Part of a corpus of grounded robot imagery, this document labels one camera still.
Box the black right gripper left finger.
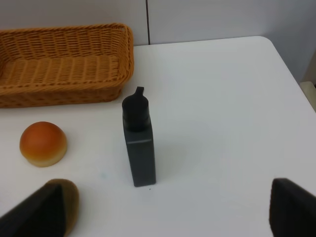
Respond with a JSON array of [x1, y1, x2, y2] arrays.
[[0, 184, 66, 237]]

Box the black square bottle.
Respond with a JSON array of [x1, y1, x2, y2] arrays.
[[122, 86, 156, 187]]

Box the orange bread bun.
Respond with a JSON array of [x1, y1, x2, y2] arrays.
[[19, 121, 68, 167]]

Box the brown fuzzy kiwi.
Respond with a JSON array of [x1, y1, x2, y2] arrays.
[[47, 179, 79, 237]]

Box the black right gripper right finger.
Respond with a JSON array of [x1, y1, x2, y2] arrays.
[[269, 178, 316, 237]]

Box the tan wicker basket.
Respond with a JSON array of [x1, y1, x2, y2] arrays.
[[0, 23, 134, 108]]

